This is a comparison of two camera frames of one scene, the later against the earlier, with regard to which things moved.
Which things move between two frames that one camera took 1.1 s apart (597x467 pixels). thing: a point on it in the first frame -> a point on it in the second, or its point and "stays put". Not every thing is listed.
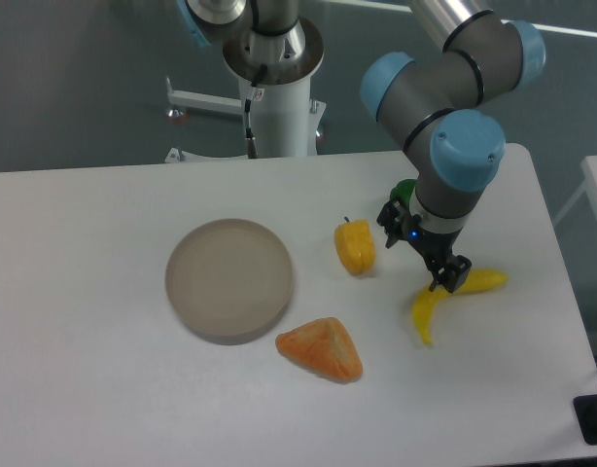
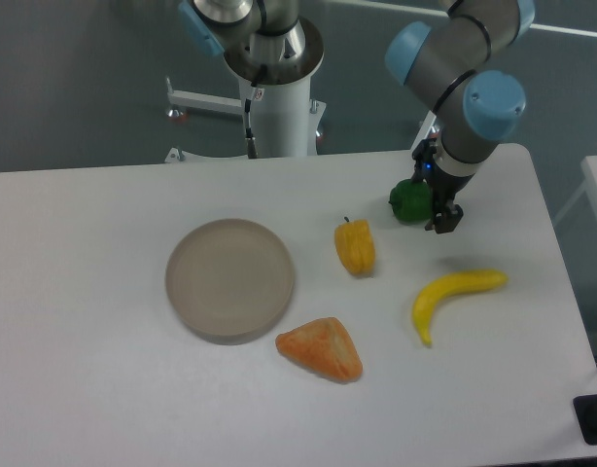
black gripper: x=435 y=245 -> x=445 y=187
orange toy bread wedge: x=326 y=346 stays put
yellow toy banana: x=425 y=300 stays put
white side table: x=596 y=183 stays put
